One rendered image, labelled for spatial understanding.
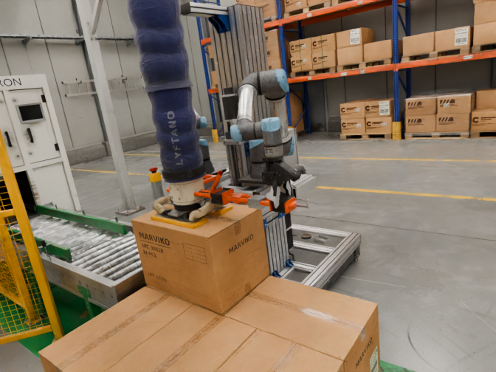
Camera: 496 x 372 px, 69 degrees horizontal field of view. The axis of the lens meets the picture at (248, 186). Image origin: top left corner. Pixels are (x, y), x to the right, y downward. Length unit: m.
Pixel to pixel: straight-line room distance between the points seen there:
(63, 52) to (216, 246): 10.75
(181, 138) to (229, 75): 0.75
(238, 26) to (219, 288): 1.49
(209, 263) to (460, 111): 7.21
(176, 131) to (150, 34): 0.44
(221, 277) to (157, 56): 1.04
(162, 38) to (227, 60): 0.72
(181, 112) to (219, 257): 0.70
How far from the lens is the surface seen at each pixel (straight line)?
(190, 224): 1.76
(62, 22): 12.27
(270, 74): 1.84
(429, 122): 8.47
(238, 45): 2.33
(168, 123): 1.74
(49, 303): 2.91
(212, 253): 1.65
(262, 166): 2.10
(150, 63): 1.75
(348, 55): 8.92
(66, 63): 12.03
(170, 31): 1.76
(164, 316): 1.91
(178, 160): 1.76
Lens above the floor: 1.57
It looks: 16 degrees down
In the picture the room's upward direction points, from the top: 8 degrees counter-clockwise
